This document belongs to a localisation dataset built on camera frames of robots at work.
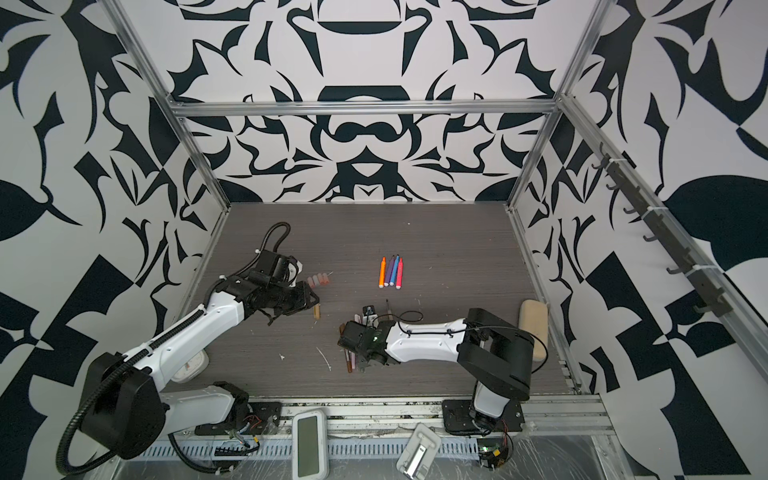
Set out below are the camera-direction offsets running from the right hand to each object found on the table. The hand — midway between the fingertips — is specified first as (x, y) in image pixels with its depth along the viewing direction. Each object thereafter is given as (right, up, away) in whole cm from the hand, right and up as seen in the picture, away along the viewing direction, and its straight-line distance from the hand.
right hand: (368, 354), depth 84 cm
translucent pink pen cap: (-16, +18, +14) cm, 28 cm away
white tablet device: (-12, -14, -17) cm, 25 cm away
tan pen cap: (-16, +10, +7) cm, 20 cm away
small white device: (+12, -16, -16) cm, 26 cm away
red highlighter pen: (+10, +20, +15) cm, 27 cm away
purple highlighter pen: (+6, +21, +16) cm, 27 cm away
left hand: (-14, +17, -2) cm, 22 cm away
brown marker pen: (-5, -1, -1) cm, 6 cm away
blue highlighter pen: (+7, +19, +15) cm, 25 cm away
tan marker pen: (+6, +9, +7) cm, 13 cm away
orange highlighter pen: (+4, +21, +15) cm, 26 cm away
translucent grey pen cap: (-18, +19, +15) cm, 30 cm away
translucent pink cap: (-15, +19, +14) cm, 28 cm away
